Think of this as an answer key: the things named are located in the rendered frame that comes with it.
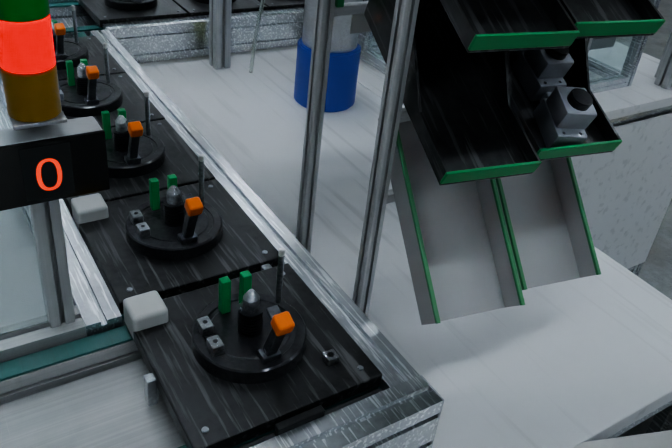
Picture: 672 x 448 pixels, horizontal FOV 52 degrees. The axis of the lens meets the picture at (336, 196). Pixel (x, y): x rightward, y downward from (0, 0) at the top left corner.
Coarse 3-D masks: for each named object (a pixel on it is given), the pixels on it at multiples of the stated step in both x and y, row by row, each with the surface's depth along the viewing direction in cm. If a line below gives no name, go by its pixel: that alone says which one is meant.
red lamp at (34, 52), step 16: (48, 16) 64; (0, 32) 62; (16, 32) 62; (32, 32) 63; (48, 32) 64; (0, 48) 63; (16, 48) 63; (32, 48) 63; (48, 48) 65; (0, 64) 65; (16, 64) 64; (32, 64) 64; (48, 64) 65
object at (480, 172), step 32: (384, 0) 87; (384, 32) 88; (416, 32) 93; (448, 32) 94; (416, 64) 81; (448, 64) 91; (480, 64) 91; (416, 96) 82; (448, 96) 87; (480, 96) 89; (416, 128) 83; (448, 128) 84; (480, 128) 86; (512, 128) 86; (448, 160) 81; (480, 160) 83; (512, 160) 84
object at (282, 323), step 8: (272, 312) 76; (280, 312) 77; (288, 312) 75; (272, 320) 75; (280, 320) 74; (288, 320) 75; (272, 328) 76; (280, 328) 74; (288, 328) 74; (272, 336) 77; (280, 336) 76; (264, 344) 79; (272, 344) 77; (280, 344) 78; (264, 352) 80; (272, 352) 79
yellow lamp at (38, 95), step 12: (48, 72) 66; (12, 84) 65; (24, 84) 65; (36, 84) 65; (48, 84) 66; (12, 96) 66; (24, 96) 65; (36, 96) 66; (48, 96) 67; (12, 108) 66; (24, 108) 66; (36, 108) 66; (48, 108) 67; (60, 108) 69; (24, 120) 67; (36, 120) 67
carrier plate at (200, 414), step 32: (256, 288) 94; (288, 288) 95; (192, 320) 88; (320, 320) 90; (160, 352) 82; (192, 352) 83; (320, 352) 85; (352, 352) 86; (160, 384) 78; (192, 384) 79; (224, 384) 79; (256, 384) 80; (288, 384) 80; (320, 384) 81; (352, 384) 81; (192, 416) 75; (224, 416) 75; (256, 416) 76; (288, 416) 77
